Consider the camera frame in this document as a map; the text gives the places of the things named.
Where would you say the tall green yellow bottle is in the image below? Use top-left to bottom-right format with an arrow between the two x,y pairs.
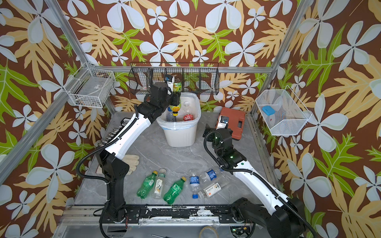
170,78 -> 182,117

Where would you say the blue label water bottle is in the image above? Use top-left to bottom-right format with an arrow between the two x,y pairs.
189,170 -> 200,199
166,107 -> 177,122

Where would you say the red label soda bottle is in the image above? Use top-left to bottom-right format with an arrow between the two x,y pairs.
182,102 -> 194,122

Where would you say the blue cap water bottle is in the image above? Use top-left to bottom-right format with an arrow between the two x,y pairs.
199,167 -> 223,183

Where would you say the clear bottle white label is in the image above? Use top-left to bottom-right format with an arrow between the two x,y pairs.
197,182 -> 230,199

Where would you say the green soda bottle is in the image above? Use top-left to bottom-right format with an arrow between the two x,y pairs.
137,171 -> 158,199
163,177 -> 187,205

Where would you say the white label drink bottle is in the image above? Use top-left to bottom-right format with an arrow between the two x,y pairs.
152,169 -> 167,199

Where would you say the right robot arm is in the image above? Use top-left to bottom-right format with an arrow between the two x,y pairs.
203,116 -> 318,238

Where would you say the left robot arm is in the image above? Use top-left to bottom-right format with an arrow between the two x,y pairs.
76,74 -> 181,223

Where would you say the clear bin liner bag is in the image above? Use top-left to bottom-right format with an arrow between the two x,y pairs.
156,92 -> 201,131

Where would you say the white plastic trash bin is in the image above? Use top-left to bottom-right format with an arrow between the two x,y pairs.
157,94 -> 201,148

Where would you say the red plastic tool case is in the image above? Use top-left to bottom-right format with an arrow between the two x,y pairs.
217,107 -> 246,140

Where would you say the black screwdriver bit holder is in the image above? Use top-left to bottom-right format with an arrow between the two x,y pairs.
95,117 -> 130,148

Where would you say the blue object in basket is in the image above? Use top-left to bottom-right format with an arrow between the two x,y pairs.
262,105 -> 276,116

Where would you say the white mesh basket right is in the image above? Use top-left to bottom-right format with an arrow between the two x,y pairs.
256,87 -> 312,136

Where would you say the tape roll foreground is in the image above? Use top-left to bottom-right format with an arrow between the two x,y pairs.
198,226 -> 219,238

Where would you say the black wire wall basket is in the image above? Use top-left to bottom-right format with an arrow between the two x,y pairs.
127,62 -> 220,95

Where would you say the white wire basket left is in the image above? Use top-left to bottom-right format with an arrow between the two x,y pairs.
64,63 -> 116,108

